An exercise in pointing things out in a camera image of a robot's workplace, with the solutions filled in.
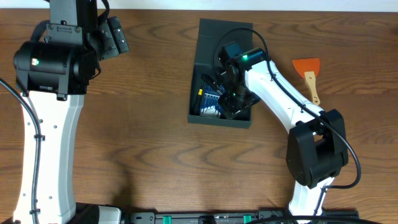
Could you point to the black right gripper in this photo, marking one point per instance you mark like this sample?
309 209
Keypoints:
230 107

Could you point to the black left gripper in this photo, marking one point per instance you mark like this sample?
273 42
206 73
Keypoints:
113 35

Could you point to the blue screwdriver bit case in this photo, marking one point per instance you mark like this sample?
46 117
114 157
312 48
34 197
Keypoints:
209 106

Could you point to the black yellow screwdriver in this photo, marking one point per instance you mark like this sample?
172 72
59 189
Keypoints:
197 102

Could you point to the small claw hammer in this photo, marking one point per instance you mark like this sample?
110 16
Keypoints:
211 83

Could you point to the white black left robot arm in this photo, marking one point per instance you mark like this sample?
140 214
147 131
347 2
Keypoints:
53 71

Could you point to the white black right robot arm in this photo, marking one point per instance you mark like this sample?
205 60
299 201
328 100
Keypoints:
316 150

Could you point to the dark green open box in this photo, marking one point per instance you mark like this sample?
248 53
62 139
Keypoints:
210 36

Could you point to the orange scraper wooden handle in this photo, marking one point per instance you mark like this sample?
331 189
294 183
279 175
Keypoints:
308 69

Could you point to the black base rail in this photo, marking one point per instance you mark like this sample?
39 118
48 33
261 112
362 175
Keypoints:
273 216

